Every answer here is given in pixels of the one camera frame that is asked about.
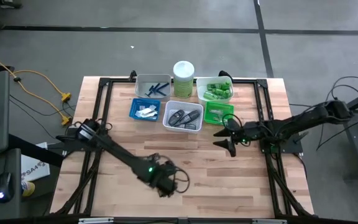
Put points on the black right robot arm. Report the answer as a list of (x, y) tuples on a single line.
[(297, 121)]

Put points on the blue slotted plastic basket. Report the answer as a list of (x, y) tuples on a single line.
[(132, 104)]

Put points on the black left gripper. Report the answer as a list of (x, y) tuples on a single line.
[(165, 180)]

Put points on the small black table clamp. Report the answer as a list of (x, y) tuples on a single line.
[(132, 75)]

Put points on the white bandage packet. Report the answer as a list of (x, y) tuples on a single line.
[(140, 114), (152, 115), (152, 108), (146, 111)]

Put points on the white perforated plastic basket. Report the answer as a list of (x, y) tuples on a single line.
[(182, 104)]

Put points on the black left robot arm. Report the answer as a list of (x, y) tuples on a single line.
[(117, 152)]

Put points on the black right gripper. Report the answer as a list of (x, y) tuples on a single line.
[(249, 132)]

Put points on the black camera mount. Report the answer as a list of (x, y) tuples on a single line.
[(182, 221)]

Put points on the green slotted plastic basket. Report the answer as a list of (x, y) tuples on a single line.
[(208, 116)]

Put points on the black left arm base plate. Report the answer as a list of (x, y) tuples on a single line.
[(73, 147)]

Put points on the plastic-wrapped silver nail clipper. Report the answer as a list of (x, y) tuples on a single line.
[(217, 111)]

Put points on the black diagonal desk bar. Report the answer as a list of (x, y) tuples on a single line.
[(36, 151)]

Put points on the yellow and white bottle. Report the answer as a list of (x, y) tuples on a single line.
[(28, 189)]

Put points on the white cardboard box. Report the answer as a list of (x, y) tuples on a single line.
[(36, 168)]

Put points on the white solid plastic bin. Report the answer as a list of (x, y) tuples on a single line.
[(200, 90)]

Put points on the large black table clamp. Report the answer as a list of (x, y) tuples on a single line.
[(225, 74)]

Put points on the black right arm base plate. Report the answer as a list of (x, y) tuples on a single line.
[(294, 148)]

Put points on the black computer mouse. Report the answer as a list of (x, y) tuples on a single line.
[(4, 186)]

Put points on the green Pert shampoo bottle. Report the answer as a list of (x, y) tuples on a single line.
[(225, 97), (213, 86), (225, 85), (219, 92), (210, 96)]

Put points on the grey solid plastic bin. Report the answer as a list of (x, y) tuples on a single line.
[(141, 85)]

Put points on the green wipes canister white lid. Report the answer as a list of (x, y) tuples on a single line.
[(183, 77)]

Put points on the silver metal bracket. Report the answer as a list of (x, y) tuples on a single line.
[(269, 221), (95, 220)]

